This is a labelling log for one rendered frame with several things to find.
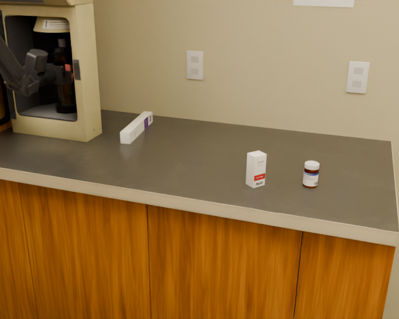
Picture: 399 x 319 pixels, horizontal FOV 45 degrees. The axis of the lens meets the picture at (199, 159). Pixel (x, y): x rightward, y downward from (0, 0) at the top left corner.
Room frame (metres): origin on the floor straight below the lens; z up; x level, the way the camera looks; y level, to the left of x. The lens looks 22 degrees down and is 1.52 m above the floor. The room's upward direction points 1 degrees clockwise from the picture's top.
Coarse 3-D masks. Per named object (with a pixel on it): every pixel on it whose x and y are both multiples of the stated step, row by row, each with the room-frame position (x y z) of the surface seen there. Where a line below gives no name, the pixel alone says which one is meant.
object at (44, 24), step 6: (42, 18) 1.69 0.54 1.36; (48, 18) 1.69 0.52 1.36; (54, 18) 1.69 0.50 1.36; (60, 18) 1.69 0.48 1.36; (36, 24) 1.71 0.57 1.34; (42, 24) 1.68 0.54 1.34; (48, 24) 1.68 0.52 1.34; (54, 24) 1.68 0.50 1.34; (60, 24) 1.68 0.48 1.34; (66, 24) 1.69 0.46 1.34; (36, 30) 1.69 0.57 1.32; (42, 30) 1.68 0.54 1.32; (48, 30) 1.67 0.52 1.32; (54, 30) 1.67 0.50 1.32; (60, 30) 1.67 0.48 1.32; (66, 30) 1.68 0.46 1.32
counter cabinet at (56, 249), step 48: (0, 192) 1.41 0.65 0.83; (48, 192) 1.35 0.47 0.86; (0, 240) 1.43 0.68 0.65; (48, 240) 1.36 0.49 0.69; (96, 240) 1.30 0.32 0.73; (144, 240) 1.25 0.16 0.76; (192, 240) 1.20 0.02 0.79; (240, 240) 1.15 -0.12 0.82; (288, 240) 1.11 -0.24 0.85; (336, 240) 1.07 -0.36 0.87; (0, 288) 1.44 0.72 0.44; (48, 288) 1.37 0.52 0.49; (96, 288) 1.31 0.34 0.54; (144, 288) 1.25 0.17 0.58; (192, 288) 1.20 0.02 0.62; (240, 288) 1.15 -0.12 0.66; (288, 288) 1.11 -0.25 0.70; (336, 288) 1.07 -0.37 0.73; (384, 288) 1.03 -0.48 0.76
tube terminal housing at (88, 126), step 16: (80, 0) 1.65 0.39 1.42; (64, 16) 1.63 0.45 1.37; (80, 16) 1.64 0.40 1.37; (80, 32) 1.63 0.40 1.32; (80, 48) 1.63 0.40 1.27; (80, 64) 1.62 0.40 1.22; (96, 64) 1.71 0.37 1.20; (80, 80) 1.62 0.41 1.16; (96, 80) 1.71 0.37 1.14; (80, 96) 1.62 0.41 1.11; (96, 96) 1.70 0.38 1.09; (16, 112) 1.71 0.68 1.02; (80, 112) 1.62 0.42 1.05; (96, 112) 1.69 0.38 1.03; (16, 128) 1.71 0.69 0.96; (32, 128) 1.69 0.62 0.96; (48, 128) 1.67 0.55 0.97; (64, 128) 1.64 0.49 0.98; (80, 128) 1.62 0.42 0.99; (96, 128) 1.68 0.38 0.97
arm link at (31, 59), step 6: (30, 54) 1.55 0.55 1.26; (36, 54) 1.56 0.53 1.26; (42, 54) 1.58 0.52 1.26; (30, 60) 1.55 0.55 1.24; (36, 60) 1.55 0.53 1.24; (42, 60) 1.57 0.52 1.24; (24, 66) 1.56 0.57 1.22; (30, 66) 1.55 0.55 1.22; (36, 66) 1.56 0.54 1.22; (42, 66) 1.58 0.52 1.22; (30, 72) 1.55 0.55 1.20; (36, 72) 1.55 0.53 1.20; (30, 84) 1.51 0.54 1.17; (36, 84) 1.54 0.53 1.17; (30, 90) 1.51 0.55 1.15; (36, 90) 1.54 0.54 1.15
